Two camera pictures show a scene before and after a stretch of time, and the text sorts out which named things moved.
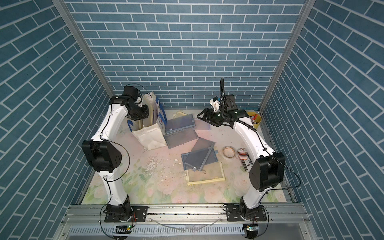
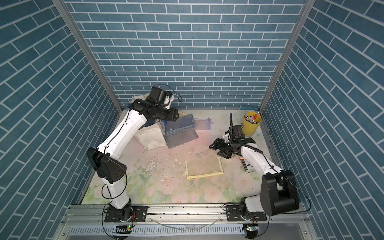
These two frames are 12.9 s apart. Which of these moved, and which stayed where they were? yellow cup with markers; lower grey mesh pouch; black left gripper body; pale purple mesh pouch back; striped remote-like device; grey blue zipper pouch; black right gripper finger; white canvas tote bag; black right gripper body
Moved: black left gripper body; black right gripper finger; black right gripper body
Stayed: pale purple mesh pouch back; yellow cup with markers; grey blue zipper pouch; striped remote-like device; lower grey mesh pouch; white canvas tote bag
